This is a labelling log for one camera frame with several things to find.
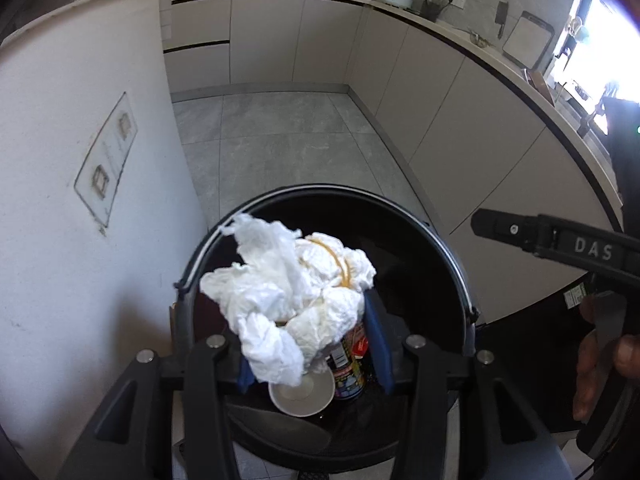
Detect white paper cup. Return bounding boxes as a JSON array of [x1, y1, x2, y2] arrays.
[[268, 370, 336, 417]]

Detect yellow green drink can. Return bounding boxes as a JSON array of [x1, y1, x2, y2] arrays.
[[327, 335, 368, 401]]

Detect white cutting board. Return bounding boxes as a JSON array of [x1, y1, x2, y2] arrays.
[[502, 10, 553, 68]]

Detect person's right hand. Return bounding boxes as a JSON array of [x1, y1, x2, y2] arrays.
[[572, 294, 640, 423]]

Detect white kitchen counter cabinets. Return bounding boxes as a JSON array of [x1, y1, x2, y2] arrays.
[[162, 0, 626, 323]]

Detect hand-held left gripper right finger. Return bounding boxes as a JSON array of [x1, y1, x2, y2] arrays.
[[362, 289, 571, 480]]

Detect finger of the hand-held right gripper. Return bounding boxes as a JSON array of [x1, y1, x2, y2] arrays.
[[471, 208, 543, 257]]

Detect white tissue wad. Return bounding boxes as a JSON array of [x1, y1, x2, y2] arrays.
[[200, 213, 377, 387]]

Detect black round trash bin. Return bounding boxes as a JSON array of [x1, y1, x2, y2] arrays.
[[172, 185, 480, 463]]

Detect brown cardboard box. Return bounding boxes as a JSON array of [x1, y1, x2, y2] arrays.
[[522, 67, 558, 106]]

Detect socket panel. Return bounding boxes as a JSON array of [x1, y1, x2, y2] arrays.
[[74, 92, 138, 228]]

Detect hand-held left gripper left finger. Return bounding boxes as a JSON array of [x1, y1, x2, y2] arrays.
[[65, 332, 256, 480]]

